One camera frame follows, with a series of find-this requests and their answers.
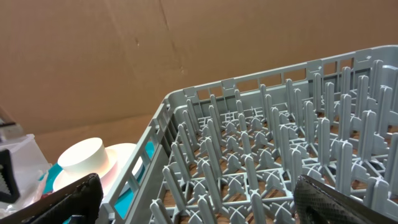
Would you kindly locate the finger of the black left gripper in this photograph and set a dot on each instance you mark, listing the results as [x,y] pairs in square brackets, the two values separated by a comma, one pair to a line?
[9,190]

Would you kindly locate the teal plastic tray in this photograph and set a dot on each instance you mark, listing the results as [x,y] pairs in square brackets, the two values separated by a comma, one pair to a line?
[126,195]

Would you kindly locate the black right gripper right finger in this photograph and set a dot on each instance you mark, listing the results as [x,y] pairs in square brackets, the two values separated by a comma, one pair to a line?
[317,203]

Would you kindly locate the clear plastic bin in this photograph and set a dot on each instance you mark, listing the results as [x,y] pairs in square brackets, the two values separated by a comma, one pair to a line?
[30,169]

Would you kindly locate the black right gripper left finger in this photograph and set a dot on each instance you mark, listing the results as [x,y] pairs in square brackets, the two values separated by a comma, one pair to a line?
[81,198]

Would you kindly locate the white paper cup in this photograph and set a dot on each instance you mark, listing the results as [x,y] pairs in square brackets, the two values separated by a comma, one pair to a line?
[86,155]

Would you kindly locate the grey dishwasher rack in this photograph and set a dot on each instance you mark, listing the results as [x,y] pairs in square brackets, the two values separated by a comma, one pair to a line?
[235,148]

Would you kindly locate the pink plate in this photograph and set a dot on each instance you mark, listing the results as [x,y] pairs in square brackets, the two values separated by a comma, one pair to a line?
[118,155]

